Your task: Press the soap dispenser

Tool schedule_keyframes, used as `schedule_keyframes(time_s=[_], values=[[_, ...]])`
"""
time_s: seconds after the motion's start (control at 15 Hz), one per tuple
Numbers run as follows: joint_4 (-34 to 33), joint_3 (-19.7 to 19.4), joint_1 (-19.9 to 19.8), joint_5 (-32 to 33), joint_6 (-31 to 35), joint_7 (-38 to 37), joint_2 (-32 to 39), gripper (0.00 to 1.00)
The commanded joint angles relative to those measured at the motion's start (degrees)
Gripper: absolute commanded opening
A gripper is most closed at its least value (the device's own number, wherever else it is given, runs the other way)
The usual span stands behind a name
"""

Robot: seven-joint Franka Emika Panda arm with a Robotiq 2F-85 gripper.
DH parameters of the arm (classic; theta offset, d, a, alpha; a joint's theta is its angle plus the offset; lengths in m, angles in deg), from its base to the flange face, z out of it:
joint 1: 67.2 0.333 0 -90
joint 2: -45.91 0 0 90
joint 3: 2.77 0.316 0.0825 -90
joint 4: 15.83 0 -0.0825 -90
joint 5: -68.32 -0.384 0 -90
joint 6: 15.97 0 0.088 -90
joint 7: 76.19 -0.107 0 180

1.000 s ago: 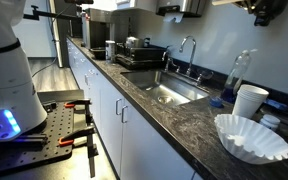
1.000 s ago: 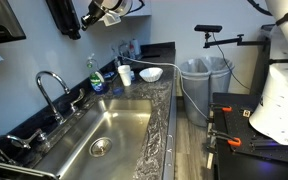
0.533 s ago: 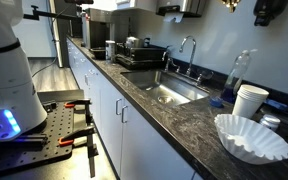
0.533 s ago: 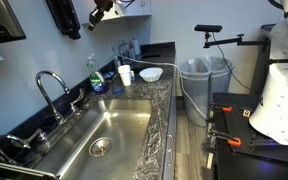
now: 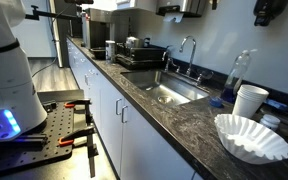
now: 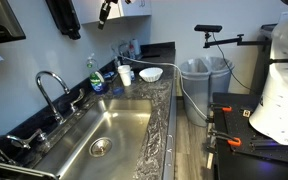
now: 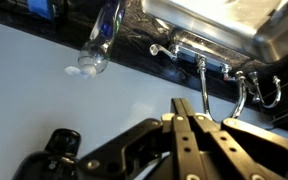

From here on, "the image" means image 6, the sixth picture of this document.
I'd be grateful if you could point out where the white cylindrical container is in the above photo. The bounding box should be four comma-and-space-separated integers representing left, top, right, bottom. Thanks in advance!
130, 38, 142, 56

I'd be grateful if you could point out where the white wall cabinet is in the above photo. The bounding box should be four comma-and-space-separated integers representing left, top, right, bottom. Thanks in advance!
72, 0, 153, 25

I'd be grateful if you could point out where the black camera cable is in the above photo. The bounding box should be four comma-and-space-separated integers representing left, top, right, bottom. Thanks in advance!
212, 32, 252, 93

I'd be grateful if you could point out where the white paper cup stack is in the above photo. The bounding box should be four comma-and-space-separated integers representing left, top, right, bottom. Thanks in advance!
117, 64, 133, 87

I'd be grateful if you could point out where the chrome gooseneck faucet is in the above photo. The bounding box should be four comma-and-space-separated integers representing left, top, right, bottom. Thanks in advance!
35, 70, 71, 125

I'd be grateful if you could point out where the steel paper towel dispenser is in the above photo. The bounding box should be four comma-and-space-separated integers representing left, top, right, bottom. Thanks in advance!
0, 0, 27, 45

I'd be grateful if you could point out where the black metal rail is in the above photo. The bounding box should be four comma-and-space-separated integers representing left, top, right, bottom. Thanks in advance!
250, 139, 288, 149

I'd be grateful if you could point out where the white base cabinet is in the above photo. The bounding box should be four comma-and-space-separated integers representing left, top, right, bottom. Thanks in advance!
162, 66, 178, 180

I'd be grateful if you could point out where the black wall soap dispenser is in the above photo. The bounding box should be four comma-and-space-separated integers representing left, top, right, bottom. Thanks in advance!
45, 0, 82, 41

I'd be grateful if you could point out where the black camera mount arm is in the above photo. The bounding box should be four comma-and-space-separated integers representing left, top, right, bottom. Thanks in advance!
203, 33, 272, 49

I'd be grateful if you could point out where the grey trash bin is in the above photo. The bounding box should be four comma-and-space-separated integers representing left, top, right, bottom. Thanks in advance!
202, 56, 235, 104
179, 58, 212, 128

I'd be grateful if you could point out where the black clamp orange handle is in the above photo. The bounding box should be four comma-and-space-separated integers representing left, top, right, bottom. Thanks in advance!
208, 103, 233, 114
207, 129, 243, 155

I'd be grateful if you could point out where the black stereo camera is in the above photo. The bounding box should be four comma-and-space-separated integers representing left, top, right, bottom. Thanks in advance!
193, 24, 223, 34

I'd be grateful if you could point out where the chrome faucet lever handle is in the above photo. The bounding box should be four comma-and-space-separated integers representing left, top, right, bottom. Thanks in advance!
69, 88, 86, 113
6, 128, 48, 150

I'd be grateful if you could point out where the grey flexible hose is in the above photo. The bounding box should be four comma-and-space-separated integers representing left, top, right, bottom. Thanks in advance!
118, 54, 209, 122

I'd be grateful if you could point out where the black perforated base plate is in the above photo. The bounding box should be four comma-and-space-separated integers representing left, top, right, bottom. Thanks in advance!
222, 105, 288, 167

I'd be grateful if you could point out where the small blue cap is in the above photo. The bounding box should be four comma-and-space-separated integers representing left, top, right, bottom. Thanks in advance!
112, 86, 125, 95

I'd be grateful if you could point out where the stainless steel sink basin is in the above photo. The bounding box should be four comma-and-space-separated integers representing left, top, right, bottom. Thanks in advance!
0, 98, 153, 180

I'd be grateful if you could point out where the white coffee filter stack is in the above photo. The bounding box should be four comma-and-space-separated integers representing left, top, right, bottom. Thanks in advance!
138, 67, 164, 83

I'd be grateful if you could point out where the clear dish soap bottle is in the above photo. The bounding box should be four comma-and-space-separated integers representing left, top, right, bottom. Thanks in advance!
86, 53, 108, 95

